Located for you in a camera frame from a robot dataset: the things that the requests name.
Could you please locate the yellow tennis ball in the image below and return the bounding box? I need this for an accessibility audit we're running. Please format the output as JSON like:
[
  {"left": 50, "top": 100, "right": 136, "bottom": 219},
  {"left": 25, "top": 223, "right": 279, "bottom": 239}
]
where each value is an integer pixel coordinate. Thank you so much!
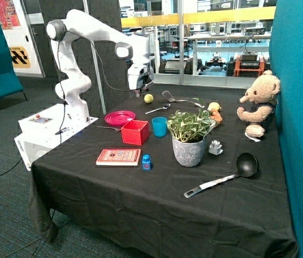
[{"left": 144, "top": 94, "right": 154, "bottom": 104}]

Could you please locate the red book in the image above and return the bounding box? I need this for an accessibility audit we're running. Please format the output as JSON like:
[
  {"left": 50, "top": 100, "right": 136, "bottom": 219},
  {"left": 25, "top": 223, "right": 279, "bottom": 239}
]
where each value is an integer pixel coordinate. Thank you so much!
[{"left": 96, "top": 149, "right": 141, "bottom": 166}]

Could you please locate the blue toy block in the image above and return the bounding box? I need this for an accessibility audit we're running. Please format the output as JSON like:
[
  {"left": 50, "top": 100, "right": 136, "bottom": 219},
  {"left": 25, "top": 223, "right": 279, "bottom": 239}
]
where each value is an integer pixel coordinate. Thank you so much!
[{"left": 142, "top": 154, "right": 151, "bottom": 170}]

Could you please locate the red open box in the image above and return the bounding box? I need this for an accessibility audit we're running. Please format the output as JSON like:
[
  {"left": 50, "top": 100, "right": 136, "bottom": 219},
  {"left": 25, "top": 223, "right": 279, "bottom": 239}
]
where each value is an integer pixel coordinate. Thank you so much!
[{"left": 121, "top": 120, "right": 149, "bottom": 146}]

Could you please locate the black slotted spatula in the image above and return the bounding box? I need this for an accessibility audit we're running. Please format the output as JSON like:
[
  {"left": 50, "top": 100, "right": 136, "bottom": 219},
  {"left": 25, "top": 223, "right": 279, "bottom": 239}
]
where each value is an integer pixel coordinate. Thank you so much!
[{"left": 161, "top": 90, "right": 205, "bottom": 108}]

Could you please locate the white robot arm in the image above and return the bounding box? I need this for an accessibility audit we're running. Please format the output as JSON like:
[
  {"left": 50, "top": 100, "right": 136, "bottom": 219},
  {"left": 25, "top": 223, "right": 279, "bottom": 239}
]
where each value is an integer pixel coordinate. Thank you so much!
[{"left": 46, "top": 9, "right": 154, "bottom": 123}]

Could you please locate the green potted plant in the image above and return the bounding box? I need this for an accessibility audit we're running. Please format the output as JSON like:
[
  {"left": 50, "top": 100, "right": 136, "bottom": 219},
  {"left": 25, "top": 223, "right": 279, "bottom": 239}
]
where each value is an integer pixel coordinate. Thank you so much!
[{"left": 166, "top": 107, "right": 218, "bottom": 143}]

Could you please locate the black ladle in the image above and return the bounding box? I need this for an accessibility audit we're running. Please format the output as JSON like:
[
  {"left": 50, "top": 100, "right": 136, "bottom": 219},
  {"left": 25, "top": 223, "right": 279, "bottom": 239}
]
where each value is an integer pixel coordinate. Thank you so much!
[{"left": 184, "top": 153, "right": 258, "bottom": 198}]

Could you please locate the pink plastic plate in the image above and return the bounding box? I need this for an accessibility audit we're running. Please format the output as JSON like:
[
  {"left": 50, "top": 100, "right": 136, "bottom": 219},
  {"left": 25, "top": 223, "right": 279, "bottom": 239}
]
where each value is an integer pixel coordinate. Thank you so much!
[{"left": 104, "top": 110, "right": 136, "bottom": 126}]

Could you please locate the blue plastic cup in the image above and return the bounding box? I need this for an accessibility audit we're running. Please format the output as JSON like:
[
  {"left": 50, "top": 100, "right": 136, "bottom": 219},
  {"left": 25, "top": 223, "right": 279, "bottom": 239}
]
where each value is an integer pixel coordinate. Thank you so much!
[{"left": 152, "top": 117, "right": 167, "bottom": 137}]

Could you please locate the silver spoon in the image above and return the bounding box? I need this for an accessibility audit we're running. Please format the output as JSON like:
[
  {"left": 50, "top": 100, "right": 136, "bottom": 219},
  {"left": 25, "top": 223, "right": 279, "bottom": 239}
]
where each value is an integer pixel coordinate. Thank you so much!
[{"left": 145, "top": 103, "right": 171, "bottom": 114}]

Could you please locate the black tablecloth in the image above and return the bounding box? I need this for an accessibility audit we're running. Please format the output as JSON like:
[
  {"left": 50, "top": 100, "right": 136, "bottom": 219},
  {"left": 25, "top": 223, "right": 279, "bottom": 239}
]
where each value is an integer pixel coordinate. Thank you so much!
[{"left": 29, "top": 100, "right": 298, "bottom": 257}]

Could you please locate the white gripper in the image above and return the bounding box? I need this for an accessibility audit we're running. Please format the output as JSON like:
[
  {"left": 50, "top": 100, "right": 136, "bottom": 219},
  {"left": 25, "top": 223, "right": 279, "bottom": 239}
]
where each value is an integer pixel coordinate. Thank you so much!
[{"left": 128, "top": 63, "right": 154, "bottom": 97}]

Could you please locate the grey patterned flower pot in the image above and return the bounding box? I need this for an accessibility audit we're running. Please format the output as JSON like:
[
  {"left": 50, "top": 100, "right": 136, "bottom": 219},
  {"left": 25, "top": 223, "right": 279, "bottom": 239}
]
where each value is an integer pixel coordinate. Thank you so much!
[{"left": 172, "top": 137, "right": 207, "bottom": 167}]

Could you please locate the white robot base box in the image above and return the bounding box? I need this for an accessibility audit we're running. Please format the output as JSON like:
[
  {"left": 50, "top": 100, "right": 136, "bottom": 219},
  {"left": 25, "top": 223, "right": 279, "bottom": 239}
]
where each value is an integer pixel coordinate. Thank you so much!
[{"left": 15, "top": 104, "right": 98, "bottom": 171}]

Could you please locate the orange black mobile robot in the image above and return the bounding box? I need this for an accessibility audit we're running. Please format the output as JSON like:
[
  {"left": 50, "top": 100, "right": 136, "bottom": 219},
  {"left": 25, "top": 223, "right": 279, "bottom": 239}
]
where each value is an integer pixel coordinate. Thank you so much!
[{"left": 233, "top": 52, "right": 265, "bottom": 77}]

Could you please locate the yellow lemon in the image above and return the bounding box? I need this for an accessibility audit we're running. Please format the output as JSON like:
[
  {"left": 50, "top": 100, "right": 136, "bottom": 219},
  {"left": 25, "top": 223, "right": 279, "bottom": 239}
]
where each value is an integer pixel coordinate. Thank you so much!
[{"left": 207, "top": 102, "right": 221, "bottom": 112}]

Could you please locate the white lab table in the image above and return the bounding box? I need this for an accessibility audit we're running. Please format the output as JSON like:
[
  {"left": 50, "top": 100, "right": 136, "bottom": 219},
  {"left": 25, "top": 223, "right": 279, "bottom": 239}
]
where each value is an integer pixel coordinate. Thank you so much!
[{"left": 188, "top": 32, "right": 271, "bottom": 77}]

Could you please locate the yellow black sign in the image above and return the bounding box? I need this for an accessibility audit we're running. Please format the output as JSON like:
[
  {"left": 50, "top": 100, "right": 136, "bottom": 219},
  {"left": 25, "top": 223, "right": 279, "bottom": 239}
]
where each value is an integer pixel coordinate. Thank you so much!
[{"left": 9, "top": 46, "right": 31, "bottom": 69}]

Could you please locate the red wall poster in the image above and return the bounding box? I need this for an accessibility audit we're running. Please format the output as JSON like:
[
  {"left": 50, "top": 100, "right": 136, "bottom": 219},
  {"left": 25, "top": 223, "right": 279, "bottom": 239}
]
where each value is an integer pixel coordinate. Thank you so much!
[{"left": 0, "top": 0, "right": 22, "bottom": 30}]

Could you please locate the orange toy carrot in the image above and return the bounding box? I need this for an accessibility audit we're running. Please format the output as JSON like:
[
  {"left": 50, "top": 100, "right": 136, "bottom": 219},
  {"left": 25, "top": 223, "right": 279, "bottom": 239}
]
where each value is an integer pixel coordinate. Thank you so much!
[{"left": 209, "top": 108, "right": 223, "bottom": 127}]

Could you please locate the beige teddy bear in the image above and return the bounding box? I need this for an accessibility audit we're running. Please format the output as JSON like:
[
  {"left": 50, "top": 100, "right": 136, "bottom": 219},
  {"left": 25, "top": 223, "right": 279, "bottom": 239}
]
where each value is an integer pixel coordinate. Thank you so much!
[{"left": 237, "top": 70, "right": 281, "bottom": 141}]

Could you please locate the silver fork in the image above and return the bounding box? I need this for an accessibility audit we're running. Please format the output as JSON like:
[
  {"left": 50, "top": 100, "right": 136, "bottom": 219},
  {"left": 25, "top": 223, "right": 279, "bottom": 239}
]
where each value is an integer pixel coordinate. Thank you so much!
[{"left": 96, "top": 126, "right": 121, "bottom": 132}]

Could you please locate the white power adapter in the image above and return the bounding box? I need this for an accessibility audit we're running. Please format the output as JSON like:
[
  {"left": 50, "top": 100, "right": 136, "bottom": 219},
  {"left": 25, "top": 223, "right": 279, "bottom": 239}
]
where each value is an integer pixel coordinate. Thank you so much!
[{"left": 209, "top": 140, "right": 223, "bottom": 155}]

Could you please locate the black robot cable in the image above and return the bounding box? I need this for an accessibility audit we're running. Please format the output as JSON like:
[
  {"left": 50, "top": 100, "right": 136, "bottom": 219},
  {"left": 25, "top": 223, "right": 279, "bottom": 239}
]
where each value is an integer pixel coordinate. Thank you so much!
[{"left": 54, "top": 30, "right": 141, "bottom": 135}]

